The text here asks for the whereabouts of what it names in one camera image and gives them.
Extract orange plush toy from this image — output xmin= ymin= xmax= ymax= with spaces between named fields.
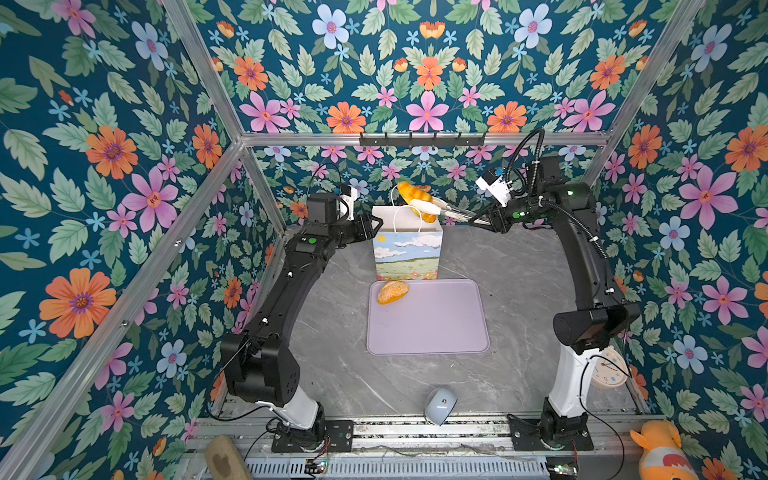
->
xmin=630 ymin=420 xmax=698 ymax=480

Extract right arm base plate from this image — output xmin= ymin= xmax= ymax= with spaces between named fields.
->
xmin=506 ymin=412 xmax=594 ymax=451

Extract croissant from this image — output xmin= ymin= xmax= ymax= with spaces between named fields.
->
xmin=397 ymin=182 xmax=441 ymax=224

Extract grey computer mouse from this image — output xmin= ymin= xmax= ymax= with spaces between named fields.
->
xmin=424 ymin=387 xmax=458 ymax=426

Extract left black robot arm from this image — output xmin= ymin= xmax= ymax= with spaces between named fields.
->
xmin=221 ymin=213 xmax=383 ymax=431

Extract sugared oval bread top left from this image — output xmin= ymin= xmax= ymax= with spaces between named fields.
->
xmin=377 ymin=280 xmax=410 ymax=305

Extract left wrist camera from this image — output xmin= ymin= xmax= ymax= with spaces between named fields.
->
xmin=306 ymin=185 xmax=359 ymax=225

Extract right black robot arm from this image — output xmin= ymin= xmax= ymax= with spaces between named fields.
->
xmin=474 ymin=157 xmax=640 ymax=424

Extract round cream clock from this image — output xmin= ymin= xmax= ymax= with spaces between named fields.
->
xmin=591 ymin=346 xmax=630 ymax=390

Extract cream and steel tongs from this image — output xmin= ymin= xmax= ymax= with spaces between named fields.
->
xmin=409 ymin=199 xmax=473 ymax=223

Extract wooden brush block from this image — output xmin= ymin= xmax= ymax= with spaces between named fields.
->
xmin=204 ymin=436 xmax=253 ymax=480

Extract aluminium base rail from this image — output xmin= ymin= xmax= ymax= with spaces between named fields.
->
xmin=191 ymin=415 xmax=661 ymax=457

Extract aluminium frame post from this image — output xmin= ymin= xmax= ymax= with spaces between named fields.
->
xmin=581 ymin=0 xmax=706 ymax=188
xmin=164 ymin=0 xmax=286 ymax=237

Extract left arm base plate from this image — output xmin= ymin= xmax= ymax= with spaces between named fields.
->
xmin=271 ymin=419 xmax=355 ymax=455

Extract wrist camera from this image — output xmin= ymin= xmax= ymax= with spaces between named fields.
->
xmin=475 ymin=168 xmax=513 ymax=207
xmin=306 ymin=185 xmax=359 ymax=225

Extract aluminium frame post left rear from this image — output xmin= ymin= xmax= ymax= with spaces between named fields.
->
xmin=164 ymin=0 xmax=286 ymax=237

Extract aluminium frame post right rear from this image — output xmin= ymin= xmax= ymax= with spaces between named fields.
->
xmin=581 ymin=0 xmax=706 ymax=188

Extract landscape print paper bag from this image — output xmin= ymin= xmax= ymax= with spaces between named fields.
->
xmin=372 ymin=182 xmax=443 ymax=281

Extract black hook rail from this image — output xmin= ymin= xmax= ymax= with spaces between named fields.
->
xmin=358 ymin=132 xmax=486 ymax=149

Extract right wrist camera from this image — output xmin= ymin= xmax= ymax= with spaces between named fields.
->
xmin=475 ymin=168 xmax=513 ymax=207

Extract lilac plastic tray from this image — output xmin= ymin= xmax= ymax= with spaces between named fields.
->
xmin=367 ymin=279 xmax=490 ymax=356

